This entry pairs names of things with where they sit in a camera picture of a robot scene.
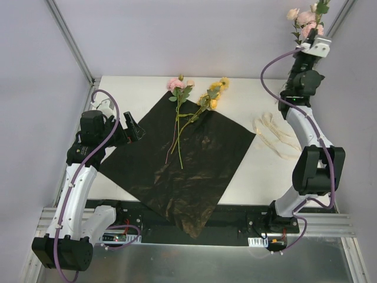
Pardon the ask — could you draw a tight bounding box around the right white cable duct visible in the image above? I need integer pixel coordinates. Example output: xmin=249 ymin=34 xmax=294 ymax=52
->
xmin=247 ymin=238 xmax=269 ymax=248

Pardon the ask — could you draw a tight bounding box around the black wrapping paper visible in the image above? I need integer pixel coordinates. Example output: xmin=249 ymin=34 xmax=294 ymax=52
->
xmin=100 ymin=93 xmax=254 ymax=238

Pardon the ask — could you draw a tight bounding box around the white cable duct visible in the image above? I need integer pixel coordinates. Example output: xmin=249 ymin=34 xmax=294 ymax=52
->
xmin=247 ymin=238 xmax=269 ymax=248
xmin=97 ymin=232 xmax=142 ymax=246

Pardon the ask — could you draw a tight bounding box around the left white cable duct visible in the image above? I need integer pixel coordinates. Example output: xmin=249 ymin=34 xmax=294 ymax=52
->
xmin=97 ymin=232 xmax=142 ymax=246

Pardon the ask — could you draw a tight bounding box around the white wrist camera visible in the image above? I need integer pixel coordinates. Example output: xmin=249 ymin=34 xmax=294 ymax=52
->
xmin=300 ymin=35 xmax=332 ymax=58
xmin=91 ymin=98 xmax=116 ymax=118

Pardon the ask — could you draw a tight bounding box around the pink rose cluster stem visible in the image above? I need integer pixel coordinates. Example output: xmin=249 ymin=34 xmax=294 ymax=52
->
xmin=295 ymin=11 xmax=324 ymax=41

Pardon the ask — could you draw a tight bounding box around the cream printed ribbon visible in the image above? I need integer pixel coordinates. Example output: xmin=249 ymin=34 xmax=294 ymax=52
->
xmin=252 ymin=112 xmax=301 ymax=160

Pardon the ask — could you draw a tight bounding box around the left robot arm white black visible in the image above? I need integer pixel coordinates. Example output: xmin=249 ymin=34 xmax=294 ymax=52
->
xmin=32 ymin=110 xmax=145 ymax=271

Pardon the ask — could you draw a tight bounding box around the cream rose stem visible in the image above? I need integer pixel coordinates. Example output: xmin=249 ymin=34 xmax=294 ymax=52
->
xmin=287 ymin=8 xmax=302 ymax=45

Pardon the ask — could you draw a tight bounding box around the yellow flower stem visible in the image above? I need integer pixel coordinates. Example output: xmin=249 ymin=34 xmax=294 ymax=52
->
xmin=167 ymin=77 xmax=230 ymax=153

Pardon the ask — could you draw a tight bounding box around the aluminium front rail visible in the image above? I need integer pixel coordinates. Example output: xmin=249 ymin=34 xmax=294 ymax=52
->
xmin=37 ymin=208 xmax=356 ymax=238

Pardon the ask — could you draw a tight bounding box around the pink rose green stem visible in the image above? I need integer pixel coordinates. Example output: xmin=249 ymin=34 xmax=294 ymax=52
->
xmin=167 ymin=73 xmax=197 ymax=170

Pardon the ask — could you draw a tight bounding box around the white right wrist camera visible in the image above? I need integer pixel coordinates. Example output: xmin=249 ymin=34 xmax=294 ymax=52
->
xmin=300 ymin=35 xmax=332 ymax=58

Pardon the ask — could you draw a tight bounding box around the peach rose pair stem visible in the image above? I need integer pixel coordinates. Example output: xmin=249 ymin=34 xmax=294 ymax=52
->
xmin=310 ymin=0 xmax=330 ymax=27

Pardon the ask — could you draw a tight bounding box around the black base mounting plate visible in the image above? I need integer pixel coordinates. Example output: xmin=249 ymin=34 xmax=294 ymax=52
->
xmin=85 ymin=199 xmax=336 ymax=245

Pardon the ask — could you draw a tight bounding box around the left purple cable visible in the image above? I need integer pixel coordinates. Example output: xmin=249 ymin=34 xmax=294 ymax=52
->
xmin=54 ymin=89 xmax=141 ymax=282

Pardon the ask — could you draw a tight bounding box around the pale pink bud stem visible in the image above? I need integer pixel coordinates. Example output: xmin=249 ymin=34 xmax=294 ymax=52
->
xmin=164 ymin=77 xmax=197 ymax=164

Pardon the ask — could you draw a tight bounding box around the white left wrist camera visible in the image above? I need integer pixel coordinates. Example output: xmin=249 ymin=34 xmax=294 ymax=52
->
xmin=91 ymin=98 xmax=116 ymax=118

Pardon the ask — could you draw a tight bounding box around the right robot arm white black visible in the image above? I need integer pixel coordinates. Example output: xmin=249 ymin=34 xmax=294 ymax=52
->
xmin=263 ymin=49 xmax=346 ymax=233

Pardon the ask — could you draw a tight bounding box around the left aluminium frame post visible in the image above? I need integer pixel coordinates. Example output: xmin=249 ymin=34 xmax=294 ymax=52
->
xmin=44 ymin=0 xmax=96 ymax=86

